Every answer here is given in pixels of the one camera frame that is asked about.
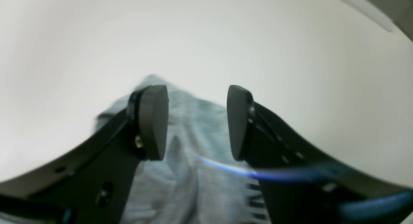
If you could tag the grey T-shirt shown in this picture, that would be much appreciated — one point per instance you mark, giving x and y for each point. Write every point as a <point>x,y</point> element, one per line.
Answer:
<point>198,182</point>

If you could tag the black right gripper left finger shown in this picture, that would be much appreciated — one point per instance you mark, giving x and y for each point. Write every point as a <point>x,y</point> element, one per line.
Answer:
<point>91,183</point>

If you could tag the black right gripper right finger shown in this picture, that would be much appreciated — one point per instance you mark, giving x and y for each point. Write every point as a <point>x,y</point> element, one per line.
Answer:
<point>300,183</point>

